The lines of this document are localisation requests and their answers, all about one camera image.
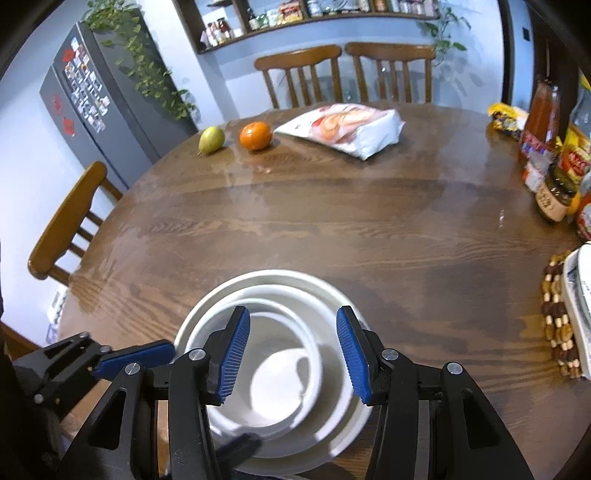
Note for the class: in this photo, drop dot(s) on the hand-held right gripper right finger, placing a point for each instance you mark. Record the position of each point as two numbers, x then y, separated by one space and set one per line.
353 355

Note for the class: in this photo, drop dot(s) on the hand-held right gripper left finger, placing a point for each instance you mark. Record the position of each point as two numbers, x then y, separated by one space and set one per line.
233 355

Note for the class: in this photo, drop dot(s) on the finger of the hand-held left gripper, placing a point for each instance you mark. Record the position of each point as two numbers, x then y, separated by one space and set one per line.
60 364
134 354

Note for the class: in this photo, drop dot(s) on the white ribbed ramekin bowl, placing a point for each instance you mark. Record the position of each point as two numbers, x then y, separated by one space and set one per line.
277 369

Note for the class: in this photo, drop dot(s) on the large grey bowl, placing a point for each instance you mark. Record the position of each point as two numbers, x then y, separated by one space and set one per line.
277 275

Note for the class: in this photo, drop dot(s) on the wooden chair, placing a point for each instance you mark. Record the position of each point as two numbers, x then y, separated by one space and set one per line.
69 217
295 57
392 50

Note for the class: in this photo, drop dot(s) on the wooden beaded trivet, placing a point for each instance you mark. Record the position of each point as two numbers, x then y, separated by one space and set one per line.
554 314

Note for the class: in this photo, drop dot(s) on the grey fridge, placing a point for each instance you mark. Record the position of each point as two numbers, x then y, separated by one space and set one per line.
120 138

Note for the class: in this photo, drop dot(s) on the green pear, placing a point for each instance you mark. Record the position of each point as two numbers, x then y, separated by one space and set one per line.
211 140

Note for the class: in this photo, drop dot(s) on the orange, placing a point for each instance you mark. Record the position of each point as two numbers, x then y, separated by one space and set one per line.
255 136

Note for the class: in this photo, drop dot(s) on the white snack bag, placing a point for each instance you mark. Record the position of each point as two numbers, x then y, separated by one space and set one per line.
351 127

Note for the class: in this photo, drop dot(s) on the white oval dish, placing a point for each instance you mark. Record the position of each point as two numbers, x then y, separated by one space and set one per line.
579 300

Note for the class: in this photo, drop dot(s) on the brown sauce jar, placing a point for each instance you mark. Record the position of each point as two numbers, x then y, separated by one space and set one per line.
554 198

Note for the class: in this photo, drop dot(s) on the group of fridge magnets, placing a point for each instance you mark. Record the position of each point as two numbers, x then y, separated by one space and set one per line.
85 87

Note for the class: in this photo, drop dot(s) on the yellow snack packet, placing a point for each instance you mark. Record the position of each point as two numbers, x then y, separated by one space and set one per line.
508 120

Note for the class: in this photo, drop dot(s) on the trailing green vine plant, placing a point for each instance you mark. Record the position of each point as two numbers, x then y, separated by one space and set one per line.
147 69
443 32

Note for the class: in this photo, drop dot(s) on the red sauce bottle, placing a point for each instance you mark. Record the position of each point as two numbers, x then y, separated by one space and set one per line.
542 124

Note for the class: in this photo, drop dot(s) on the yellow-capped oil bottle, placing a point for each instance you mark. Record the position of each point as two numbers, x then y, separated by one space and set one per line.
577 157

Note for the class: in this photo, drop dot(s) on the row of spice jars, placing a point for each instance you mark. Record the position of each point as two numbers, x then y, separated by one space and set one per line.
406 5

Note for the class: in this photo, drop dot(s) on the dark wooden door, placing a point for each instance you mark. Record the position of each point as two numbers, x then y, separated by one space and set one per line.
549 60

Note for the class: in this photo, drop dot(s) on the dark wooden wall shelf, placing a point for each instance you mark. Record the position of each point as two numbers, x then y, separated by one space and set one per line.
240 39

